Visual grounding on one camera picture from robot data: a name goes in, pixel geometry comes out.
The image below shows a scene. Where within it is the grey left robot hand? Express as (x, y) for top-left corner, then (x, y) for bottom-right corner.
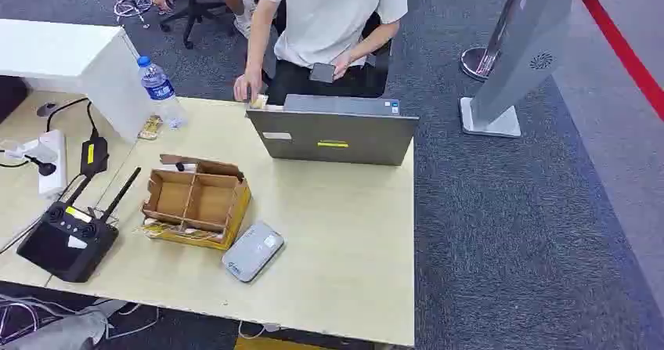
(4, 309), (109, 350)

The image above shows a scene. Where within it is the black plug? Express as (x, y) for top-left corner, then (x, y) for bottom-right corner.
(24, 155), (57, 178)

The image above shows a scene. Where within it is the cable bundle under desk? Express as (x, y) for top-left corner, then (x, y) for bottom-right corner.
(0, 293), (58, 345)

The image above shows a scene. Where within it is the black adapter cable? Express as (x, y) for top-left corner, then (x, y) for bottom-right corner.
(45, 96), (100, 143)

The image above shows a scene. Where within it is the black swivel office chair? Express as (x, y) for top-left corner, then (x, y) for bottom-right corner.
(157, 0), (236, 51)

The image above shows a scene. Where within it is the yellow printed card packet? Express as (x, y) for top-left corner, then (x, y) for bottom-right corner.
(138, 114), (164, 142)

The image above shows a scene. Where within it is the white coiled floor cable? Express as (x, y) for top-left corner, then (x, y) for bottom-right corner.
(112, 0), (155, 21)

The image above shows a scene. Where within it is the clear water bottle blue cap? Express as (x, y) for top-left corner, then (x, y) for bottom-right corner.
(136, 55), (189, 132)

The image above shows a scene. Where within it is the white desk shelf box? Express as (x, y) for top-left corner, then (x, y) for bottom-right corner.
(0, 18), (155, 144)

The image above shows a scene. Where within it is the black chair behind desk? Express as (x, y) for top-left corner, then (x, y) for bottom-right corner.
(360, 11), (394, 99)

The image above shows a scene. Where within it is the chrome stanchion post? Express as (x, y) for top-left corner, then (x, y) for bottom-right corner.
(460, 0), (536, 82)

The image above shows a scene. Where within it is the red barrier belt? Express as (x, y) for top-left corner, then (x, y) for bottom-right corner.
(572, 0), (664, 124)

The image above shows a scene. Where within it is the black router with antennas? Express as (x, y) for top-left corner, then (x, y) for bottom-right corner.
(16, 166), (143, 284)

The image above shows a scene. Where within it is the seated person in white shirt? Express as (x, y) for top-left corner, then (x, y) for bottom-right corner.
(233, 0), (410, 106)

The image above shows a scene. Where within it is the grey kiosk stand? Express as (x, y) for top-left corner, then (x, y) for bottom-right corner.
(459, 0), (617, 139)

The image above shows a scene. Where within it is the white plug adapter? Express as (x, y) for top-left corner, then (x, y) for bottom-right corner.
(0, 138), (59, 165)

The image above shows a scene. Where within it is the grey laptop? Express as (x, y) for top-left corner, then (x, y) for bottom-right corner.
(245, 93), (420, 168)

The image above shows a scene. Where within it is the wooden card box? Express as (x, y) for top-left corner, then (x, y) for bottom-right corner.
(135, 153), (253, 251)

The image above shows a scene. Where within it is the black smartphone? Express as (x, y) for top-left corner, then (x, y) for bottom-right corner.
(309, 62), (337, 85)

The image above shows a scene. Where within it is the black power adapter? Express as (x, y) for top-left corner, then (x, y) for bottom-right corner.
(79, 135), (110, 178)

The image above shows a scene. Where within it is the white cable under desk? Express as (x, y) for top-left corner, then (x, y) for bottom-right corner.
(237, 320), (282, 341)

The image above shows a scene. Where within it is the white power strip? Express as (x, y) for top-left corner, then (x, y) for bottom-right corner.
(36, 128), (69, 200)

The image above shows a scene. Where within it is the yellow item under desk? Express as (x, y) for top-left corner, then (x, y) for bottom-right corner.
(233, 335), (334, 350)

